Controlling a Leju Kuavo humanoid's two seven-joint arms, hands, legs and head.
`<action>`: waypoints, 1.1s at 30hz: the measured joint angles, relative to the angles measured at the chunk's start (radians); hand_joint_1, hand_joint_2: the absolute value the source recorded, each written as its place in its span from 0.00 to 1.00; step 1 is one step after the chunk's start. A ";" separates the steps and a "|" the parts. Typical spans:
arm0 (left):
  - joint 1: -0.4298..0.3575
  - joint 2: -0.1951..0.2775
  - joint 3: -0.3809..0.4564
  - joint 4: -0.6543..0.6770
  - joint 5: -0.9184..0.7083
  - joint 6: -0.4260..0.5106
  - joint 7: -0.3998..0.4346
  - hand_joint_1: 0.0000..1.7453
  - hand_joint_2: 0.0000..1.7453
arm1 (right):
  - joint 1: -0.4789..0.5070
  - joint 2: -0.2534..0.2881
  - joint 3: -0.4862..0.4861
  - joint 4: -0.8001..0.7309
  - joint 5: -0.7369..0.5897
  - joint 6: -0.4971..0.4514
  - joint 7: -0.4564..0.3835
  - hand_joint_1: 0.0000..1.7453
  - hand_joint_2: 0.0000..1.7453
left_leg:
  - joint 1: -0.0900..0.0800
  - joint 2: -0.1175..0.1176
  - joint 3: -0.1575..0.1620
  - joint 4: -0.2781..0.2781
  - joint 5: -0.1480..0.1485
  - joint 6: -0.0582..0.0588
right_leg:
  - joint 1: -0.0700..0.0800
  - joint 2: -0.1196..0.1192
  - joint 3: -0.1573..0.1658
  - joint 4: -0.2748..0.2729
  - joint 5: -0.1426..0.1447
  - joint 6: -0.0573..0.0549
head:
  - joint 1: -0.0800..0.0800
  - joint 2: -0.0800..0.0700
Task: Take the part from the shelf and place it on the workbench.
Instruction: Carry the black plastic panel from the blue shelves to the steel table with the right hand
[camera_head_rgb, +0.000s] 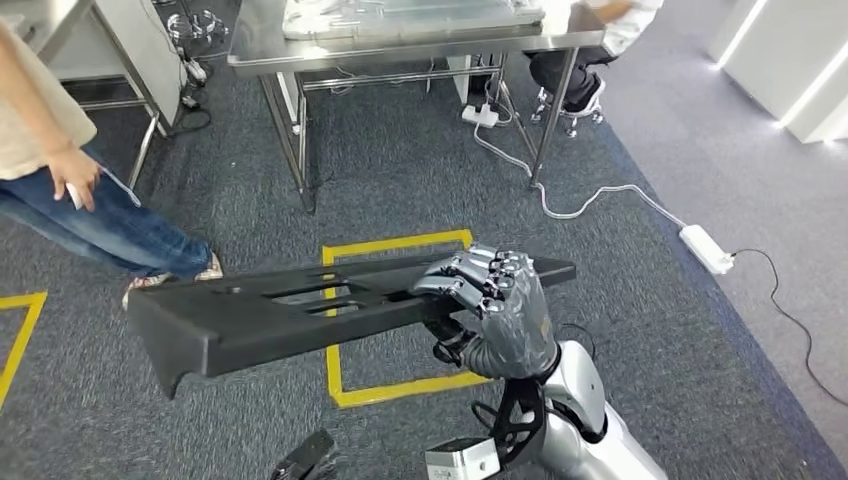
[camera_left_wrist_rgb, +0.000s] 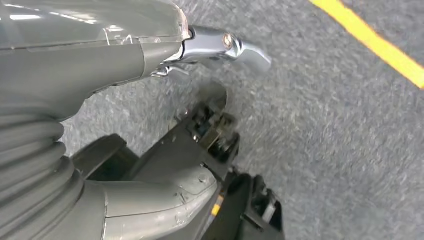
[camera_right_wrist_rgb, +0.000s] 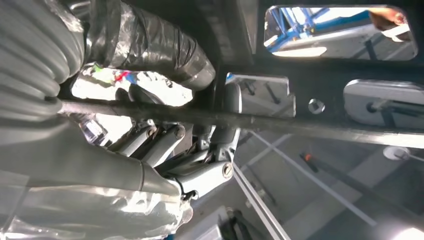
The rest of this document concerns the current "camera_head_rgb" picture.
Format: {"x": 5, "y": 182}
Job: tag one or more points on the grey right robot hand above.
{"x": 517, "y": 318}

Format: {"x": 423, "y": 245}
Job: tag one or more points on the person's hand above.
{"x": 76, "y": 172}

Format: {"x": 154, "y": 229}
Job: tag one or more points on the white handheld remote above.
{"x": 74, "y": 195}

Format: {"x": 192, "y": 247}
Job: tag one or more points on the long black plastic part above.
{"x": 265, "y": 331}

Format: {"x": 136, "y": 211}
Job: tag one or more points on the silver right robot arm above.
{"x": 583, "y": 424}

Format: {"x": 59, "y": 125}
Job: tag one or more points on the person's forearm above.
{"x": 30, "y": 106}

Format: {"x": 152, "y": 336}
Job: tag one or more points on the stainless steel workbench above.
{"x": 397, "y": 50}

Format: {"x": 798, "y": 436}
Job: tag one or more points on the person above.
{"x": 576, "y": 73}
{"x": 119, "y": 232}

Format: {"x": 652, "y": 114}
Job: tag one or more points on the white steel side table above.
{"x": 132, "y": 53}

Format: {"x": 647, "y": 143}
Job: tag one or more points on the yellow floor tape square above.
{"x": 397, "y": 392}
{"x": 20, "y": 301}

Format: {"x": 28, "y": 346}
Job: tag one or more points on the chrome metal rings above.
{"x": 195, "y": 26}

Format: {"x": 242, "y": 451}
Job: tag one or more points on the white power adapter block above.
{"x": 705, "y": 248}

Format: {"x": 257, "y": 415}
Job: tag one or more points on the white power strip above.
{"x": 480, "y": 116}

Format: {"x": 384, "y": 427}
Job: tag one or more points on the chrome chair base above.
{"x": 570, "y": 116}

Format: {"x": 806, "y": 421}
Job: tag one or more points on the black robot foot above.
{"x": 305, "y": 457}

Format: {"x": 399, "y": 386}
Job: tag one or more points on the clear plastic tray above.
{"x": 411, "y": 16}

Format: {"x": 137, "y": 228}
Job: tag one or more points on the white lit cabinet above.
{"x": 782, "y": 53}

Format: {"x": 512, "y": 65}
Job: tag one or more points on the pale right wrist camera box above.
{"x": 464, "y": 460}

